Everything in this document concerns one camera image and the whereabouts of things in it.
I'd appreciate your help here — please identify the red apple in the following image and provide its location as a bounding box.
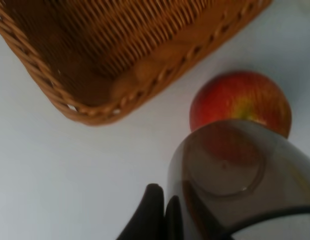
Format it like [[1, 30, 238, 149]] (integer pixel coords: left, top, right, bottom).
[[189, 71, 292, 138]]

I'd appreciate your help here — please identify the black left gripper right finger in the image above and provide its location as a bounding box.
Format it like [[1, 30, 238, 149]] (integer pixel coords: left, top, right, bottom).
[[163, 195, 211, 240]]

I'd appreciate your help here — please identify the brown wicker basket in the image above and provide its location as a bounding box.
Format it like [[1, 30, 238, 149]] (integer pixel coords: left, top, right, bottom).
[[0, 0, 270, 126]]

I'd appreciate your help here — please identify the transparent dark plastic cup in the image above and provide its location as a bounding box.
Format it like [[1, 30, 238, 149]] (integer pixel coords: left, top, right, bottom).
[[167, 120, 310, 240]]

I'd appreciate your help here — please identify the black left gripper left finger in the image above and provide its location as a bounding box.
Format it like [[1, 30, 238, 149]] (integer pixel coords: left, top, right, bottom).
[[117, 183, 164, 240]]

